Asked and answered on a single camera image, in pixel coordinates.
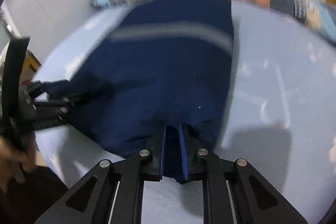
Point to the light blue cloud bedsheet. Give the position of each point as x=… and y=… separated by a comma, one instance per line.
x=281, y=118

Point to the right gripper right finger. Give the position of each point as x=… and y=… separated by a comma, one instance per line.
x=233, y=191

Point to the navy blue jacket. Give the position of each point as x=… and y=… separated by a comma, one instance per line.
x=164, y=70

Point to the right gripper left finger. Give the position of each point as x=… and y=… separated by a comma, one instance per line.
x=111, y=192

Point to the person's left hand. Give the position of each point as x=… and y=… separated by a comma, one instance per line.
x=12, y=159

